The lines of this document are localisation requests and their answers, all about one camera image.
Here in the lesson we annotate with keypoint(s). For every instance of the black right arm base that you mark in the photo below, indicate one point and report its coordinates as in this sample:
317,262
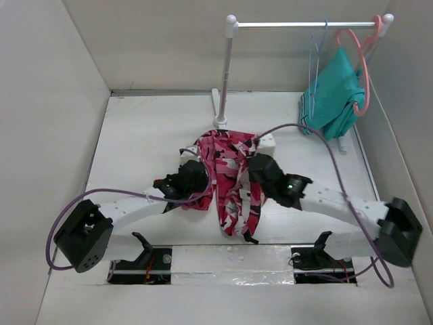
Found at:
321,269

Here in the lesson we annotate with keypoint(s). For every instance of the white clothes rack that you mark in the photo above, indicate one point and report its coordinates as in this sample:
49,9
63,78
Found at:
272,54

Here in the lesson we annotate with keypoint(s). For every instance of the teal garment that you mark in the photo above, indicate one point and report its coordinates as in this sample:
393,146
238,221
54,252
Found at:
327,105

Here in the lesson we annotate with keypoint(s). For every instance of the pink camouflage trousers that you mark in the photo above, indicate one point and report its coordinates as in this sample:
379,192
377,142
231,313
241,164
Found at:
238,200

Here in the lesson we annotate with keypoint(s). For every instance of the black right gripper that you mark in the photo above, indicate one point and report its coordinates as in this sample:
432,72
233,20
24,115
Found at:
252,177

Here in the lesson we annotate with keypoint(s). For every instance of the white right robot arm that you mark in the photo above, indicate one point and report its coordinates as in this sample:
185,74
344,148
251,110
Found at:
389,229

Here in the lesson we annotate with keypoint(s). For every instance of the blue wire hanger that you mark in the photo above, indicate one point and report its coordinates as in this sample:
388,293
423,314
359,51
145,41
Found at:
318,64

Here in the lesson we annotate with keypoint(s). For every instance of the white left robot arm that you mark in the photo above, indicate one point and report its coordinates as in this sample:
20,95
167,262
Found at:
87,237

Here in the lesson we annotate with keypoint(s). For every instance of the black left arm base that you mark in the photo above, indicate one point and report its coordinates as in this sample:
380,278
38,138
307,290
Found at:
155,271

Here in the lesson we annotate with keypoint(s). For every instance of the pink plastic hanger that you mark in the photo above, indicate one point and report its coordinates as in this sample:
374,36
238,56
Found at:
360,64

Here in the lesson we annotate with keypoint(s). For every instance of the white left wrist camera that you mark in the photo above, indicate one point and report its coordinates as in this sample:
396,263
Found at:
189,153

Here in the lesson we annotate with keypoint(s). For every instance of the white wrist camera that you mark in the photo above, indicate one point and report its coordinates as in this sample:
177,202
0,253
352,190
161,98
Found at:
266,145
189,153

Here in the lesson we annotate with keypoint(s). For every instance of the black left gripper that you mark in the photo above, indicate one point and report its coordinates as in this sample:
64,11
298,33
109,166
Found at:
201,185

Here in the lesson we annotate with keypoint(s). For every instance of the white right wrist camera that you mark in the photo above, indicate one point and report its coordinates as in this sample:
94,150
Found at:
266,145

